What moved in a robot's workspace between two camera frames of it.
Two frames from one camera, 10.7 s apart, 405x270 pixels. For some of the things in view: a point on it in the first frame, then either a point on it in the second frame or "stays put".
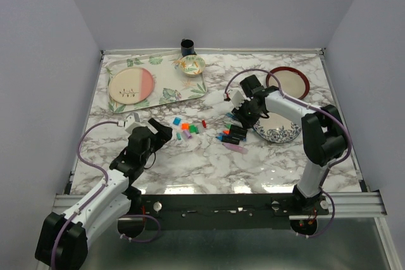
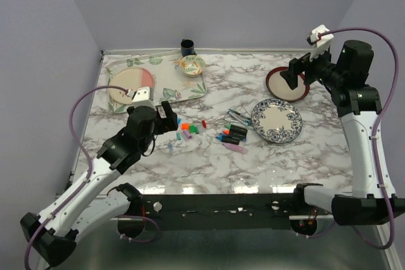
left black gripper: x=164 y=133 -> x=168 y=124
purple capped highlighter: x=235 y=147 stays put
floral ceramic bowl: x=192 y=66 stays put
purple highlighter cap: x=187 y=133 stays put
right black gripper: x=245 y=122 -> x=297 y=65
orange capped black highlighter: x=241 y=132 stays put
